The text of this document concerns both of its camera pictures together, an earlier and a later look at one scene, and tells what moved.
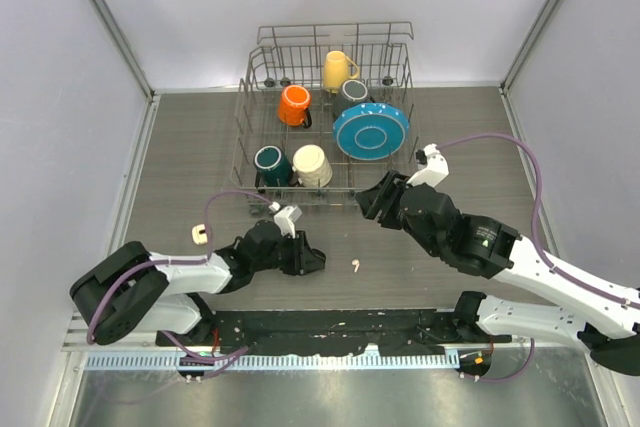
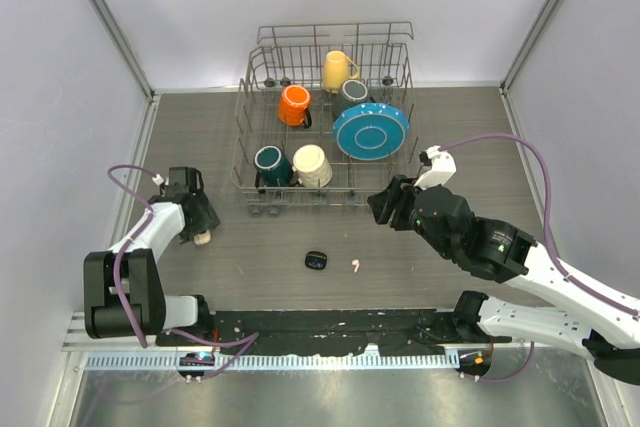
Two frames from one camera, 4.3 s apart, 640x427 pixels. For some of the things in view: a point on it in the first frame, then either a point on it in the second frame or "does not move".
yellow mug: x=337 y=68 does not move
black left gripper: x=303 y=259 -> x=207 y=219
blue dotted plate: x=371 y=131 does not move
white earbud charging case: x=198 y=234 does not move
